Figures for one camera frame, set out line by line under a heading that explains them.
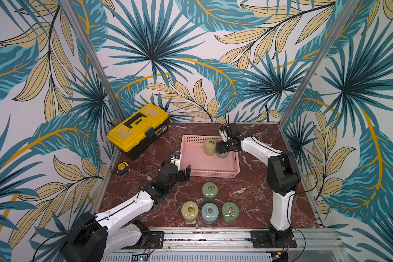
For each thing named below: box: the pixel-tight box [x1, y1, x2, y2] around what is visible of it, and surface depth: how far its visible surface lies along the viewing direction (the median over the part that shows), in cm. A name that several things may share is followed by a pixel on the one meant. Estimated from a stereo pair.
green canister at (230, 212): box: [221, 201, 240, 224], surface depth 76 cm
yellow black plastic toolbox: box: [106, 103, 170, 160], surface depth 95 cm
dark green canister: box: [201, 181, 219, 203], surface depth 83 cm
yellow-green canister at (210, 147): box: [204, 138, 217, 157], surface depth 100 cm
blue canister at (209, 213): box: [201, 202, 219, 225], surface depth 75 cm
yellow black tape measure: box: [116, 161, 131, 175], surface depth 95 cm
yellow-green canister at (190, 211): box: [181, 200, 199, 224], surface depth 75 cm
